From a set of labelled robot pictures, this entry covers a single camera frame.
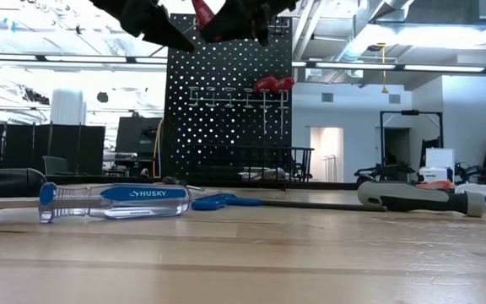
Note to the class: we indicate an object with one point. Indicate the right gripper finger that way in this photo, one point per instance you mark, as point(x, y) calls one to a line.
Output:
point(234, 21)

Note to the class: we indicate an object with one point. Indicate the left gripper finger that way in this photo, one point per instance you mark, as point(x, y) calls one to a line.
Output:
point(165, 31)

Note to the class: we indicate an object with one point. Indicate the silver ratchet wrench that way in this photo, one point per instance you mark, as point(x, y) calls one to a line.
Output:
point(264, 173)

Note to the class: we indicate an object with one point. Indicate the clear blue Husky screwdriver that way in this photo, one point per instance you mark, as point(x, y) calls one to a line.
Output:
point(142, 193)

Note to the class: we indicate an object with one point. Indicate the black metal peg board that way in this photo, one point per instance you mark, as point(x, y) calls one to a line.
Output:
point(226, 126)

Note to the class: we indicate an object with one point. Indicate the long ceiling light strip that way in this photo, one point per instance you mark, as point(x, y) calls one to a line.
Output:
point(78, 58)
point(352, 66)

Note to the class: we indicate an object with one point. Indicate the black round hanging fixture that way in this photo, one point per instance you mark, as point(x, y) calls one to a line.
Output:
point(102, 97)

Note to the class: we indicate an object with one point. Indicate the grey chair back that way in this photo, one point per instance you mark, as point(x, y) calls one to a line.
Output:
point(55, 165)

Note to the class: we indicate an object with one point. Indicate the black wheeled machine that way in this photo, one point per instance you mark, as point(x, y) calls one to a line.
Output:
point(388, 173)

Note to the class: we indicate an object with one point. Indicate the white perforated metal panel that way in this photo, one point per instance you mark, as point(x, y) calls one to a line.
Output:
point(440, 158)

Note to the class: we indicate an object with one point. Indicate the white box device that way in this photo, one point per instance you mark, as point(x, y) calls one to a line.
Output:
point(434, 174)

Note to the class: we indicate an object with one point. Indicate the silver slotted tool rail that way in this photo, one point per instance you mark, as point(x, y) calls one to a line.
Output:
point(281, 28)

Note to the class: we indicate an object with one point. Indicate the grey wall vent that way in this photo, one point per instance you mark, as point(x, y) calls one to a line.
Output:
point(394, 99)
point(327, 98)

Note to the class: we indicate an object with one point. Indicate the black rack frame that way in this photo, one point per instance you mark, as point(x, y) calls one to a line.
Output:
point(409, 113)

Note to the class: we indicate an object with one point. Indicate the black partition wall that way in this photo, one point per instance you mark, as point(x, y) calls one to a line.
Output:
point(15, 148)

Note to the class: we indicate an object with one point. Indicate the black metal table frame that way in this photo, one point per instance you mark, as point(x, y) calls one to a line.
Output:
point(336, 186)

